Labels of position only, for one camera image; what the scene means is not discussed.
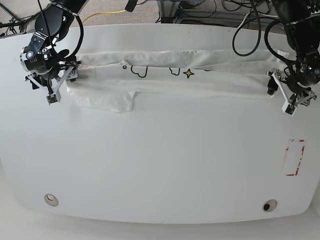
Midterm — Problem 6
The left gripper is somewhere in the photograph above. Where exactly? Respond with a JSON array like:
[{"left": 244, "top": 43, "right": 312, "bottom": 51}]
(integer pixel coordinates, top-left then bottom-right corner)
[{"left": 267, "top": 53, "right": 320, "bottom": 107}]

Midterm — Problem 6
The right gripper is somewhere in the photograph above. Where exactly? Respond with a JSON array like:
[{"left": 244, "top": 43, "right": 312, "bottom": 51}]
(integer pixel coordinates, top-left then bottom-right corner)
[{"left": 19, "top": 47, "right": 81, "bottom": 97}]

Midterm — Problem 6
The white printed T-shirt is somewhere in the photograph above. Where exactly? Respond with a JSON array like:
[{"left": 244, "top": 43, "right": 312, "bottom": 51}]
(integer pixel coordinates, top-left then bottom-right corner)
[{"left": 66, "top": 49, "right": 285, "bottom": 113}]

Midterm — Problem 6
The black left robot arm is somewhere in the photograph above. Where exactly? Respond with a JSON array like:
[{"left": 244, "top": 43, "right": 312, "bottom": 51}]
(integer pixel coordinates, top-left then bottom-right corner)
[{"left": 264, "top": 0, "right": 320, "bottom": 106}]

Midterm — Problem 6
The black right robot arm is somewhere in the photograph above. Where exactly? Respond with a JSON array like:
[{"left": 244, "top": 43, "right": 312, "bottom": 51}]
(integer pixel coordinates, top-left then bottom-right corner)
[{"left": 20, "top": 0, "right": 87, "bottom": 104}]

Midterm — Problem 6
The red tape rectangle marking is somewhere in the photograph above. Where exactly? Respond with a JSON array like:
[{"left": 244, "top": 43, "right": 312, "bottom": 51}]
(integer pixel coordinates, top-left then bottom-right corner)
[{"left": 282, "top": 139, "right": 306, "bottom": 176}]

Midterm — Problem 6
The black tripod stand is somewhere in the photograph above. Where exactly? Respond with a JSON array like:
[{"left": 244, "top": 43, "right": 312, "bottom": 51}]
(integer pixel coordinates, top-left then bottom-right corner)
[{"left": 0, "top": 0, "right": 40, "bottom": 37}]

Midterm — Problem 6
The right table grommet hole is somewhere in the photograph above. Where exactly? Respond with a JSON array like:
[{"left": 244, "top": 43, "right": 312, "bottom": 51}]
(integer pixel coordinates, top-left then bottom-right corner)
[{"left": 262, "top": 199, "right": 278, "bottom": 213}]

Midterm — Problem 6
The table grommet hole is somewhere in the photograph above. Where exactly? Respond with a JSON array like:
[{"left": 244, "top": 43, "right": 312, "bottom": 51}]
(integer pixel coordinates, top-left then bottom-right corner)
[
  {"left": 262, "top": 199, "right": 278, "bottom": 213},
  {"left": 44, "top": 193, "right": 59, "bottom": 207}
]

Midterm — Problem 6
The left table grommet hole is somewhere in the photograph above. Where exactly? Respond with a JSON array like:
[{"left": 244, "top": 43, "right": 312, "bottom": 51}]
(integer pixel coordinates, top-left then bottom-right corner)
[{"left": 44, "top": 193, "right": 59, "bottom": 207}]

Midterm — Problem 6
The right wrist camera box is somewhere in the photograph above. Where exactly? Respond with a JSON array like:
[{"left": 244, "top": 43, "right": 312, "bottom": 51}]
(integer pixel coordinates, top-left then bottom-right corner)
[{"left": 46, "top": 91, "right": 61, "bottom": 105}]

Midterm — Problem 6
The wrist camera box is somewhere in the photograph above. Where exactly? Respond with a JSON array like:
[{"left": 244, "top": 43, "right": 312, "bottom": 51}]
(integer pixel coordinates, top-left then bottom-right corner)
[
  {"left": 46, "top": 91, "right": 61, "bottom": 105},
  {"left": 281, "top": 101, "right": 297, "bottom": 116}
]

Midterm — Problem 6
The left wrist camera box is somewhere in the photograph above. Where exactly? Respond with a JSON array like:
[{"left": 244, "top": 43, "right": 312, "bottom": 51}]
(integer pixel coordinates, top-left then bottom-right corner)
[{"left": 281, "top": 101, "right": 297, "bottom": 116}]

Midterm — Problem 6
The yellow cable on floor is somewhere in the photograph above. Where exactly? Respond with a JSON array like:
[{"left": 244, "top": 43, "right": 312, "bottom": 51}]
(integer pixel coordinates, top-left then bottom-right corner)
[{"left": 79, "top": 9, "right": 126, "bottom": 27}]

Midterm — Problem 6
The aluminium frame stand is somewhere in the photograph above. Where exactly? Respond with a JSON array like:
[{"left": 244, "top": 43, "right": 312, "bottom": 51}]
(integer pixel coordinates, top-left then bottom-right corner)
[{"left": 156, "top": 0, "right": 277, "bottom": 29}]

